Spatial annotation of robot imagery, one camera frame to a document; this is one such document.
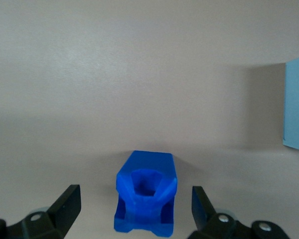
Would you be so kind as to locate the blue plastic insert part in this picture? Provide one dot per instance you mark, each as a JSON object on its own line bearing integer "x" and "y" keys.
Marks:
{"x": 144, "y": 211}

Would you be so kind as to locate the gray square base block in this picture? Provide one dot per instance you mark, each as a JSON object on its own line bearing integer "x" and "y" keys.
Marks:
{"x": 297, "y": 104}

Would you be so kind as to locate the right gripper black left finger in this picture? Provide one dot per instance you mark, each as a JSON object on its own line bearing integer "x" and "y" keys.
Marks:
{"x": 62, "y": 206}

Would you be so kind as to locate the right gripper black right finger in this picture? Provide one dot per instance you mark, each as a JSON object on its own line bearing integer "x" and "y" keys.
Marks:
{"x": 204, "y": 214}

